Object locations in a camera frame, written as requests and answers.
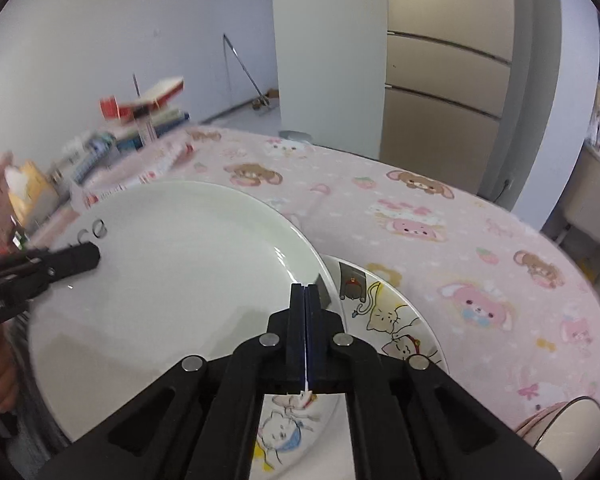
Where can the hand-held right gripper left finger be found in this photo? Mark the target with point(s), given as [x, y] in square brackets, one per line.
[295, 340]

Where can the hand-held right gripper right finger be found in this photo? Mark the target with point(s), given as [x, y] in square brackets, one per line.
[316, 340]

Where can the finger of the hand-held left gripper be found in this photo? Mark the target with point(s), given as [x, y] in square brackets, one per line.
[75, 259]
[2, 307]

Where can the white plate with cartoon print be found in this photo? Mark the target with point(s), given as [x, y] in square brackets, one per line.
[395, 325]

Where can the white plate with black lettering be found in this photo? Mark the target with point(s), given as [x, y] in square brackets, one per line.
[180, 285]

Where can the white ribbed bowl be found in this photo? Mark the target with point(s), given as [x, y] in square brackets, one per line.
[577, 422]

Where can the orange and white packet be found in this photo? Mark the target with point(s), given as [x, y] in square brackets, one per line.
[32, 190]

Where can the stack of books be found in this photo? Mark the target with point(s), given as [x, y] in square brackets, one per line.
[130, 145]

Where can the pink cartoon printed tablecloth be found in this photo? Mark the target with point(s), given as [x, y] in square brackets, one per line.
[430, 220]

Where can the red and white box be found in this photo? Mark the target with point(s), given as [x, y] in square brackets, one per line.
[145, 100]

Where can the grey translucent object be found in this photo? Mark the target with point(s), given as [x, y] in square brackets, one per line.
[296, 136]

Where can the small floor clutter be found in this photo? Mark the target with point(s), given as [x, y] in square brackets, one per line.
[266, 100]

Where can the metal folding stand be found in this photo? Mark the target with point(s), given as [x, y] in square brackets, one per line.
[242, 67]

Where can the beige refrigerator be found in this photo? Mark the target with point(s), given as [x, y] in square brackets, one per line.
[445, 85]

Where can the cream bathroom vanity cabinet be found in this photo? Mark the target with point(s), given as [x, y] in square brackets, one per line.
[595, 200]

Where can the wall socket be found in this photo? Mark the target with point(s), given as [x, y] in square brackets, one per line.
[505, 183]

